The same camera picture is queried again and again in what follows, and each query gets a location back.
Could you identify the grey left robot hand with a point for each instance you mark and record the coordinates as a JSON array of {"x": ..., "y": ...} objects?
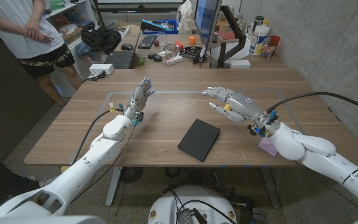
[{"x": 138, "y": 99}]

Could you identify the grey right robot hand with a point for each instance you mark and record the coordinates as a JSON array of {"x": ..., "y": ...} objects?
[{"x": 244, "y": 107}]

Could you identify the person's right forearm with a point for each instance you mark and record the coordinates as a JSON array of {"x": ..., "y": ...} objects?
[{"x": 2, "y": 21}]

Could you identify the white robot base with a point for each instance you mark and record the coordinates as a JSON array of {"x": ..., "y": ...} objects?
[{"x": 166, "y": 205}]

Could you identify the person's left forearm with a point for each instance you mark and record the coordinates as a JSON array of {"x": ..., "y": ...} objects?
[{"x": 38, "y": 9}]

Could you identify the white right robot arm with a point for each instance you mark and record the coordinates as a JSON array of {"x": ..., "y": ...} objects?
[{"x": 319, "y": 155}]

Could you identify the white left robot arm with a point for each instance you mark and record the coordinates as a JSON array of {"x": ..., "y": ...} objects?
[{"x": 101, "y": 151}]

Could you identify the black photo album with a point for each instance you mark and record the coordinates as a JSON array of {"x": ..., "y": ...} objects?
[{"x": 199, "y": 140}]

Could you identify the green ball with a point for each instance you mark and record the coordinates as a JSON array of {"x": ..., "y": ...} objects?
[{"x": 141, "y": 61}]

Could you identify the black laptop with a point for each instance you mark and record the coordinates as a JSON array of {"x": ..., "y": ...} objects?
[{"x": 121, "y": 59}]

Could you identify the white rectangular box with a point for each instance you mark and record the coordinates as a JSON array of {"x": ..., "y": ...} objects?
[{"x": 240, "y": 63}]

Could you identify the small black object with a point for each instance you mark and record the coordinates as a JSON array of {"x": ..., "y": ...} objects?
[
  {"x": 158, "y": 58},
  {"x": 151, "y": 55}
]

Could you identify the purple sticky note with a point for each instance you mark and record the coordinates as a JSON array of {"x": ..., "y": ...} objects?
[{"x": 267, "y": 147}]

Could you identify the white power strip box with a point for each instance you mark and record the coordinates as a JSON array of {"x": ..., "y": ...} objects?
[{"x": 101, "y": 69}]

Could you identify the black computer mouse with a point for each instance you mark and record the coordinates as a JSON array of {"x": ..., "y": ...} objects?
[{"x": 127, "y": 47}]

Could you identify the black keyboard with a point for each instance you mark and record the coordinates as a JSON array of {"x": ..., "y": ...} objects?
[{"x": 147, "y": 41}]

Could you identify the clear glass bowl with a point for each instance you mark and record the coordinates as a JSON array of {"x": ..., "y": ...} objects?
[{"x": 171, "y": 50}]

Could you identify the dark red ball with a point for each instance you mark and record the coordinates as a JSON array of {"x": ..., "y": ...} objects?
[{"x": 156, "y": 43}]

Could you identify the clear cup with items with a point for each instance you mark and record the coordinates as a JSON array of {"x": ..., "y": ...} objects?
[{"x": 268, "y": 50}]

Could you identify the white wipes canister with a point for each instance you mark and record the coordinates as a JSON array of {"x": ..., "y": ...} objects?
[{"x": 258, "y": 40}]

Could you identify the pink note on monitor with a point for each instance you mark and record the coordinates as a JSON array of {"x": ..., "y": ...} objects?
[{"x": 202, "y": 52}]

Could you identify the black backpack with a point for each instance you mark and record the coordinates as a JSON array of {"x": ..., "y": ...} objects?
[{"x": 101, "y": 39}]

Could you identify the red cup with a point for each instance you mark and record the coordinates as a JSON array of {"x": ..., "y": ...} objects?
[{"x": 275, "y": 40}]

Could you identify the black round fan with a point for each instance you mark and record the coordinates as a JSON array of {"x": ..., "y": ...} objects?
[{"x": 131, "y": 174}]

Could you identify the blue plastic bin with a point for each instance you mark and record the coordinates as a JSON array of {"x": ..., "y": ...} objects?
[{"x": 168, "y": 26}]

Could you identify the orange cube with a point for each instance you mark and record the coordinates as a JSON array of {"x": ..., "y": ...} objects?
[{"x": 192, "y": 40}]

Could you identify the grey table leg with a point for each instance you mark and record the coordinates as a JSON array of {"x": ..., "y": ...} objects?
[
  {"x": 270, "y": 186},
  {"x": 113, "y": 186}
]

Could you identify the white plastic bag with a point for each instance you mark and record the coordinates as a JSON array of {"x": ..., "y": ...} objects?
[{"x": 185, "y": 17}]

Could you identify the computer monitor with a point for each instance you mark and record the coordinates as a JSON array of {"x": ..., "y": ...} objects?
[{"x": 205, "y": 18}]

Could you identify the white shelf unit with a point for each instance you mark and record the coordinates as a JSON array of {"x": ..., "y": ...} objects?
[{"x": 82, "y": 12}]

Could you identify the person in white t-shirt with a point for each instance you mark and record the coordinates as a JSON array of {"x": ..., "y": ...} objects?
[{"x": 17, "y": 40}]

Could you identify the whiteboard with black frame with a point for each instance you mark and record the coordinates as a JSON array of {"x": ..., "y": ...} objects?
[{"x": 135, "y": 7}]

